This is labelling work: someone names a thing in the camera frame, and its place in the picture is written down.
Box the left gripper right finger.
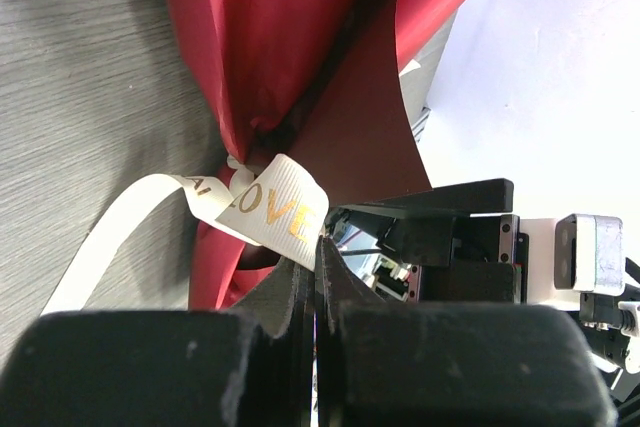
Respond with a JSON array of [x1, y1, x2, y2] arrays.
[[315, 237, 618, 426]]

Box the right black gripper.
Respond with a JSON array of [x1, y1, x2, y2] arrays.
[[325, 178, 528, 303]]

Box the cream ribbon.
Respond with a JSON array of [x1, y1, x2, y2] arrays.
[[42, 154, 329, 314]]

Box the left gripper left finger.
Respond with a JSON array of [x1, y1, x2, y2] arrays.
[[1, 260, 314, 426]]

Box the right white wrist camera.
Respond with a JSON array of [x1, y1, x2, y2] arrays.
[[519, 214, 626, 312]]

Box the red wrapping paper sheet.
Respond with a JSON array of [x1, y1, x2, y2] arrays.
[[152, 0, 514, 311]]

